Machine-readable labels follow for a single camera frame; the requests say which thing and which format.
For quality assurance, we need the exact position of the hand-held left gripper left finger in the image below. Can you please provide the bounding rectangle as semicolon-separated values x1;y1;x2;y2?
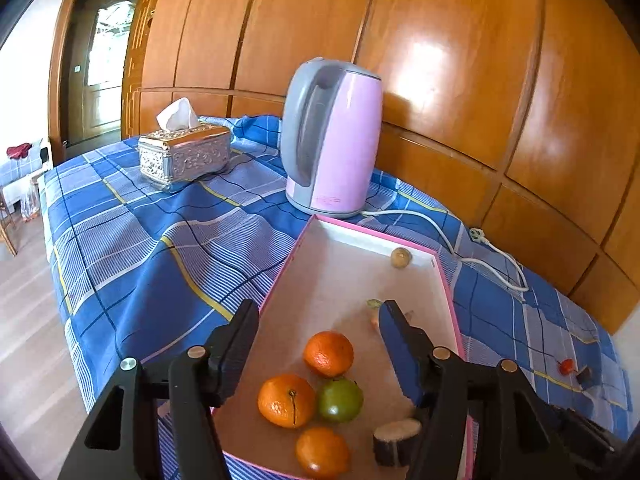
57;298;261;480

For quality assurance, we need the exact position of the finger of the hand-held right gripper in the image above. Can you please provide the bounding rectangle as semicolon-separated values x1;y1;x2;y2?
552;405;630;480

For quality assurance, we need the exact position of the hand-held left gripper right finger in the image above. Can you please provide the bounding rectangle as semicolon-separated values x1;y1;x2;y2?
377;299;596;480

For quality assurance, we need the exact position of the orange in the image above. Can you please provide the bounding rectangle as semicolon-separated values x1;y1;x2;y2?
303;330;355;379
257;373;317;430
295;426;351;480

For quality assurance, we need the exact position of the green lime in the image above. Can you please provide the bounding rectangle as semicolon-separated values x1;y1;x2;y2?
316;378;364;423

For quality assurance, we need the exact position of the wood log slice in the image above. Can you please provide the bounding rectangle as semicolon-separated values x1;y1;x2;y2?
372;417;423;468

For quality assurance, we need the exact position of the pink shallow box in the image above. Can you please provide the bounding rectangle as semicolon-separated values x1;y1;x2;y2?
209;214;476;480

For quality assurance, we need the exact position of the blue plaid blanket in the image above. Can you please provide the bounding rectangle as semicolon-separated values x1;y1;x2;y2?
39;115;631;480

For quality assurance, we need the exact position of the silver embossed tissue box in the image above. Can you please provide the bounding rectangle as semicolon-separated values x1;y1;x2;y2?
137;122;232;195

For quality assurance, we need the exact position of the pink electric kettle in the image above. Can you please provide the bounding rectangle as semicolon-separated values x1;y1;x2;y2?
280;57;385;219

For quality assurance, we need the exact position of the white tissue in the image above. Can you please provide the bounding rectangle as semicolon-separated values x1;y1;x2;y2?
156;97;201;132

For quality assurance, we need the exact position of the wooden chair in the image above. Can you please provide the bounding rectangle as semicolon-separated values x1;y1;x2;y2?
0;195;18;256

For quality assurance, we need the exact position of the wooden glass door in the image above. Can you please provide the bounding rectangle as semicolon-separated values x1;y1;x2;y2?
48;0;151;153

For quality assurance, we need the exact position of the white power cable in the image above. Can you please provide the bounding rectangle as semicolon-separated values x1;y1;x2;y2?
360;209;530;292

